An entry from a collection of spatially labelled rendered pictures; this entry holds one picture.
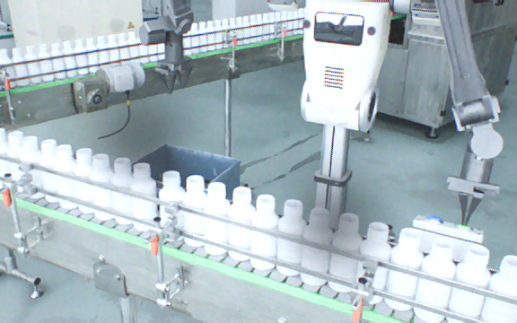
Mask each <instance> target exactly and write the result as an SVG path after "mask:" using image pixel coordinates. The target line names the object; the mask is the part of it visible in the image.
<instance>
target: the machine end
mask: <svg viewBox="0 0 517 323"><path fill-rule="evenodd" d="M464 6H465V11H466V15H467V20H468V24H469V32H470V37H471V41H472V46H473V50H474V54H475V59H476V63H477V67H478V71H479V72H480V74H481V76H482V77H483V79H484V81H485V84H486V90H487V92H488V93H489V95H490V96H495V97H496V98H497V97H499V96H501V95H502V94H503V93H504V88H505V85H508V82H509V80H507V76H508V73H509V68H510V64H511V61H512V56H513V50H514V45H515V41H517V0H464ZM376 83H377V84H378V86H379V101H378V106H377V111H380V112H383V113H386V114H390V115H392V116H396V117H399V118H404V119H408V120H411V121H415V122H417V123H421V124H424V125H428V126H431V128H432V131H431V132H428V133H425V136H426V137H428V138H433V139H436V138H439V135H438V134H436V133H435V132H434V130H435V129H436V128H438V127H441V126H443V125H445V124H447V123H449V122H451V121H453V120H454V119H455V117H454V114H453V110H452V105H454V101H453V97H452V92H451V67H450V62H449V58H448V54H447V50H446V46H445V42H444V38H443V31H442V27H441V26H436V25H426V24H416V23H414V21H413V16H412V13H408V14H407V22H406V29H405V35H403V36H399V37H396V38H391V39H388V44H387V49H386V53H385V56H384V58H383V61H382V64H381V69H380V72H379V75H378V78H377V81H376Z"/></svg>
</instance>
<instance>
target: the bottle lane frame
mask: <svg viewBox="0 0 517 323"><path fill-rule="evenodd" d="M16 201H17V205H18V210H19V216H20V220H21V225H22V231H23V232H27V231H30V230H31V229H33V228H34V227H35V222H34V217H33V216H34V215H35V216H38V217H39V221H40V227H38V228H37V229H36V230H38V231H42V236H43V240H41V241H40V242H39V243H38V244H36V245H35V246H33V247H31V252H30V253H29V254H28V255H27V256H30V257H33V258H36V259H39V260H41V261H44V262H47V263H49V264H51V265H54V266H57V267H60V268H62V269H65V270H67V271H70V272H72V273H75V274H78V275H81V276H84V277H86V278H89V279H92V280H93V281H94V275H93V268H92V265H93V264H94V263H95V262H96V261H97V260H99V261H100V262H101V261H102V262H104V263H107V264H110V265H113V266H116V267H119V268H120V270H121V271H122V272H123V274H124V275H125V284H126V293H129V294H132V295H134V296H136V297H139V298H141V299H144V300H147V301H150V302H153V303H155V304H157V301H158V299H159V291H157V290H156V285H157V283H158V277H157V265H156V255H155V256H154V255H153V253H152V248H151V242H149V243H148V244H144V239H145V238H142V237H140V236H141V235H142V234H141V235H139V236H134V235H131V234H128V233H127V231H126V232H122V231H117V230H115V228H116V227H117V226H116V227H114V228H113V229H111V228H109V227H105V226H103V223H102V224H97V223H92V221H91V220H90V221H85V220H83V219H80V217H79V216H78V217H74V216H72V215H69V214H68V213H69V212H68V213H66V214H63V213H60V212H58V211H57V210H53V209H50V208H47V207H46V206H41V205H37V204H36V203H37V202H36V203H34V204H33V203H31V202H27V201H26V199H24V200H21V199H19V198H16ZM36 230H35V231H33V232H32V233H30V234H28V238H27V242H28V246H30V245H31V244H32V243H34V242H35V241H37V240H38V236H37V233H36ZM14 234H15V228H14V223H13V215H12V210H11V207H10V206H9V207H6V206H5V203H4V197H3V195H2V194H1V195H0V245H1V246H4V247H7V248H9V249H12V250H15V251H17V248H18V246H19V245H18V240H17V239H16V238H15V237H14ZM167 242H168V241H167ZM167 242H166V243H164V244H162V246H163V261H164V275H165V281H166V282H169V281H170V280H171V279H172V277H173V276H175V275H176V274H177V273H176V268H175V262H178V263H181V264H182V272H183V275H179V277H178V278H180V279H183V291H182V290H180V291H179V292H178V294H177V295H176V296H175V297H174V298H173V299H172V300H171V306H170V307H169V308H168V309H170V310H175V311H177V312H179V313H182V314H184V315H187V316H190V317H191V318H194V319H197V320H200V321H203V322H205V323H353V319H352V316H353V312H352V311H351V310H350V308H351V306H352V304H353V303H352V304H349V303H345V302H342V301H338V300H337V295H336V296H335V298H330V297H327V296H324V295H321V294H320V289H319V290H318V291H317V292H311V291H307V290H304V289H303V284H302V285H301V286H300V287H296V286H293V285H290V284H287V283H286V280H287V278H286V279H285V280H284V281H283V282H279V281H277V280H274V279H271V278H269V277H270V274H271V273H270V274H269V275H267V276H262V275H257V274H254V269H255V268H254V269H252V270H251V271H250V272H249V271H245V270H242V269H239V268H238V265H239V264H240V263H239V264H238V265H237V266H229V265H226V264H224V263H223V260H222V261H220V262H217V261H214V260H212V259H209V258H208V256H209V255H210V254H209V255H207V256H206V257H205V258H203V257H200V256H198V255H196V254H195V251H196V250H194V251H193V252H191V253H190V252H187V251H184V250H181V249H180V248H181V246H180V247H179V248H177V249H176V248H174V247H171V246H167ZM361 323H407V322H405V321H402V320H399V319H395V318H394V313H393V311H392V313H391V314H390V315H389V316H385V315H382V314H380V313H377V312H375V311H374V306H373V307H372V308H371V309H370V310H366V309H363V316H362V322H361Z"/></svg>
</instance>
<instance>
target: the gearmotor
mask: <svg viewBox="0 0 517 323"><path fill-rule="evenodd" d="M144 84H145V72H144V69H143V67H141V66H140V65H139V64H138V63H136V62H134V63H128V64H123V65H111V66H107V67H104V68H99V69H98V70H97V71H96V72H95V75H94V76H91V77H86V78H81V79H76V81H73V86H74V99H75V105H76V108H77V112H78V113H80V114H82V113H83V111H86V113H89V112H93V111H96V110H100V109H106V108H108V107H109V106H108V98H107V95H109V94H112V93H116V92H124V91H126V95H127V106H128V119H127V123H128V121H129V119H130V107H129V104H130V103H129V96H128V94H130V91H129V90H132V89H135V88H140V87H142V86H143V85H144ZM127 123H126V124H125V125H124V126H123V127H122V128H120V130H118V131H116V132H114V133H112V134H109V135H105V136H101V137H98V139H101V138H104V137H107V136H110V135H115V134H116V133H118V132H119V131H121V130H122V129H123V128H125V127H126V125H127Z"/></svg>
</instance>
